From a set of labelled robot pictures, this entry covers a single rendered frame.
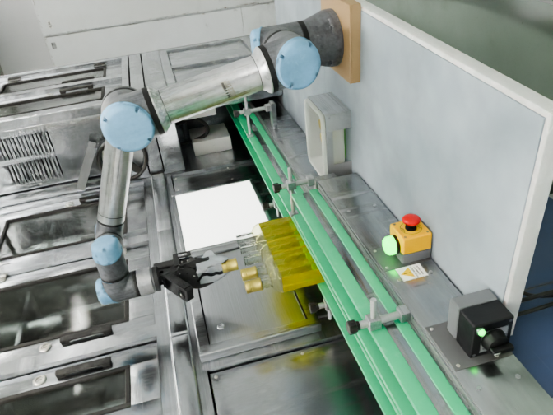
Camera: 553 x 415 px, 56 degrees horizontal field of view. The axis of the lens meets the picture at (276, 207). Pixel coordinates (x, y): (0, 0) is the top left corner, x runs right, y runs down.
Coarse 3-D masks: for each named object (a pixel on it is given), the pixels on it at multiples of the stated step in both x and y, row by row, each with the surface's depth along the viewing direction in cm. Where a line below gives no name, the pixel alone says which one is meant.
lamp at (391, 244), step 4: (388, 236) 117; (392, 236) 117; (396, 236) 116; (384, 240) 117; (388, 240) 116; (392, 240) 116; (396, 240) 116; (384, 244) 117; (388, 244) 116; (392, 244) 115; (396, 244) 116; (384, 248) 117; (388, 248) 116; (392, 248) 115; (396, 248) 116; (400, 248) 116; (388, 252) 116; (392, 252) 116; (396, 252) 116
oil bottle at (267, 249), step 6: (276, 240) 151; (282, 240) 151; (288, 240) 150; (294, 240) 150; (300, 240) 150; (264, 246) 149; (270, 246) 149; (276, 246) 149; (282, 246) 148; (288, 246) 148; (294, 246) 148; (300, 246) 148; (264, 252) 147; (270, 252) 147; (276, 252) 147; (264, 258) 147
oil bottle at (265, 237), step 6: (282, 228) 156; (288, 228) 156; (294, 228) 155; (264, 234) 154; (270, 234) 154; (276, 234) 154; (282, 234) 153; (288, 234) 153; (294, 234) 153; (258, 240) 153; (264, 240) 152; (270, 240) 152; (258, 246) 152; (258, 252) 154
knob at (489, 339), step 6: (492, 330) 90; (498, 330) 90; (486, 336) 90; (492, 336) 89; (498, 336) 89; (504, 336) 89; (486, 342) 90; (492, 342) 89; (498, 342) 89; (504, 342) 89; (486, 348) 90; (492, 348) 89; (498, 348) 89; (504, 348) 89; (510, 348) 89; (492, 354) 88; (498, 354) 88
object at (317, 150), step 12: (312, 108) 155; (312, 120) 166; (324, 120) 150; (312, 132) 168; (324, 132) 151; (312, 144) 170; (324, 144) 153; (312, 156) 172; (324, 156) 155; (324, 168) 157
